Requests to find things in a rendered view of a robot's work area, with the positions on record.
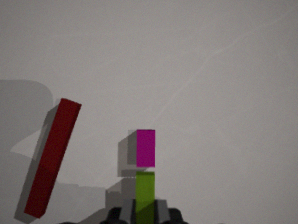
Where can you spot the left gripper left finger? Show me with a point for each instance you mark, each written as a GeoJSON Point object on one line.
{"type": "Point", "coordinates": [124, 215]}

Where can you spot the green rectangular rod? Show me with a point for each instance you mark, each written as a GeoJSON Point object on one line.
{"type": "Point", "coordinates": [145, 196]}

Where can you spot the dark red rod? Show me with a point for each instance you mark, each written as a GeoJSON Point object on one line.
{"type": "Point", "coordinates": [52, 157]}

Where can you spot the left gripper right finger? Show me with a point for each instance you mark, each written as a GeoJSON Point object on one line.
{"type": "Point", "coordinates": [164, 215]}

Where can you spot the magenta rod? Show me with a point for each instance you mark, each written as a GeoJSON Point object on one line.
{"type": "Point", "coordinates": [145, 148]}

